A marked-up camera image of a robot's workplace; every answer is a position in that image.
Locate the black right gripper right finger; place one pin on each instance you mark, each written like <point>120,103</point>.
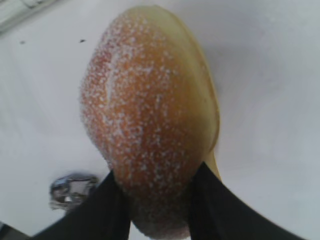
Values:
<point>215,213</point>

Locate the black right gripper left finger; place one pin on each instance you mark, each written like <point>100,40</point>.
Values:
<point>103,216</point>

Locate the paper ball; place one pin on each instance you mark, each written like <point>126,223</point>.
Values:
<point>70,191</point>

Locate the sugared bread roll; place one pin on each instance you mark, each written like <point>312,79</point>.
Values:
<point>149,105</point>

